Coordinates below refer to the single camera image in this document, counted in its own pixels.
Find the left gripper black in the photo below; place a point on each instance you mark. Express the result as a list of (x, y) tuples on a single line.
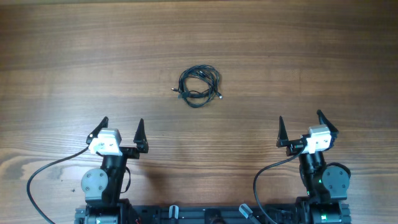
[(132, 153)]

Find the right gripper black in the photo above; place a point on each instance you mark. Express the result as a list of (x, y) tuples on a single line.
[(295, 145)]

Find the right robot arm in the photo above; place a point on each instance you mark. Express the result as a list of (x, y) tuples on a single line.
[(326, 184)]

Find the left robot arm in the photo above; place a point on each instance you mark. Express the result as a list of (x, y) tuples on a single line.
[(103, 186)]

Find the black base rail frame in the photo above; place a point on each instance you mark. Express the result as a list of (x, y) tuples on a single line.
[(217, 214)]

